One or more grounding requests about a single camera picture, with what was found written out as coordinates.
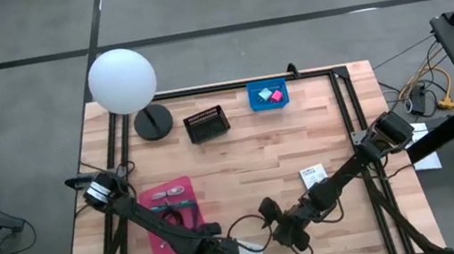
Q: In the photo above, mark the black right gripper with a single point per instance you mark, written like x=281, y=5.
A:
x=293, y=225

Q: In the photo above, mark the pink charger block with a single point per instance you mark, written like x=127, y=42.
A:
x=277, y=96

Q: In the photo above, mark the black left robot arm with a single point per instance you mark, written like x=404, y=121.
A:
x=150, y=219

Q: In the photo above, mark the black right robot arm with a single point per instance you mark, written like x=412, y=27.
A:
x=350, y=167

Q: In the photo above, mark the red plastic bin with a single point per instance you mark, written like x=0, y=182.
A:
x=157, y=250

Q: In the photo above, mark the blue mesh basket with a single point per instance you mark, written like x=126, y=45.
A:
x=256, y=104

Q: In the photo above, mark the black mesh basket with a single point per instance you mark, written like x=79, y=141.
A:
x=207, y=124

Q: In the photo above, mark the white paper sheet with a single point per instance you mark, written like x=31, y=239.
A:
x=428, y=160

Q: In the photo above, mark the black power strip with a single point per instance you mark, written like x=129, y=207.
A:
x=419, y=99

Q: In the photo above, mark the white globe table lamp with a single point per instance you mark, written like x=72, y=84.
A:
x=122, y=81

